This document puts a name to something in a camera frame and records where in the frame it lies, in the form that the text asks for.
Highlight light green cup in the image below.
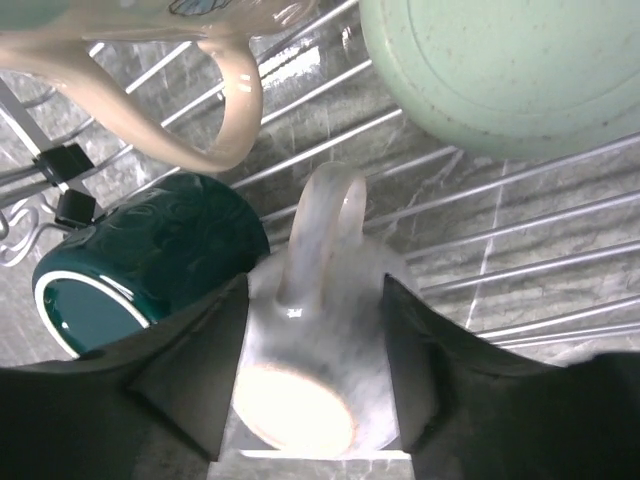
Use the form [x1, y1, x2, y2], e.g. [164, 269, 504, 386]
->
[359, 0, 639, 159]

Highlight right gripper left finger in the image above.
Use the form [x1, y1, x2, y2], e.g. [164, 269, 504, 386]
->
[1, 275, 249, 479]

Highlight metal dish rack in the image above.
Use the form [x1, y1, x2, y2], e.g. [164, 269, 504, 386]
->
[1, 1, 639, 366]

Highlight left white hooks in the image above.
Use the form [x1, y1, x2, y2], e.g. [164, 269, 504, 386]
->
[1, 143, 94, 267]

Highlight dark green mug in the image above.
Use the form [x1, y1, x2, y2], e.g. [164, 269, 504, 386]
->
[32, 172, 270, 357]

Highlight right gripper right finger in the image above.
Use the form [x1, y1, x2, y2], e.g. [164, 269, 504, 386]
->
[381, 276, 639, 479]

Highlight cream tall mug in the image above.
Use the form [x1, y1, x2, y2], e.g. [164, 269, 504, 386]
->
[1, 0, 315, 173]

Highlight beige speckled mug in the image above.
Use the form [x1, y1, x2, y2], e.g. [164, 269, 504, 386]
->
[232, 162, 417, 459]

